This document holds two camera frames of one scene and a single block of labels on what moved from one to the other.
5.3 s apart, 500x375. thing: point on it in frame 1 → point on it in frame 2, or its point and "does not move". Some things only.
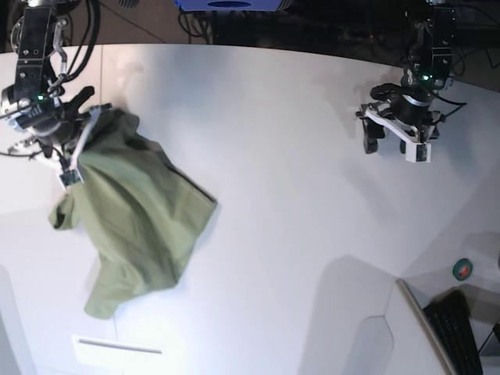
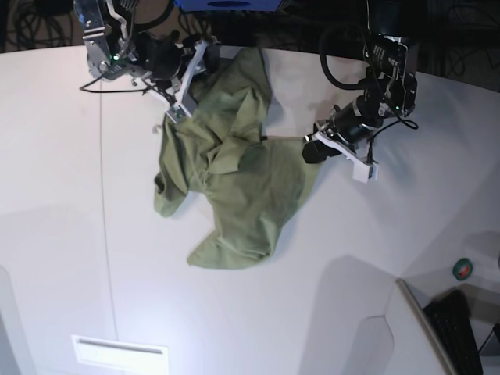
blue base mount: [228, 5] does not move
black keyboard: [448, 313] does not move
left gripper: [58, 123] → [162, 57]
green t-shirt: [133, 208] → [254, 185]
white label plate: [119, 355] does not move
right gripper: [407, 105] → [355, 123]
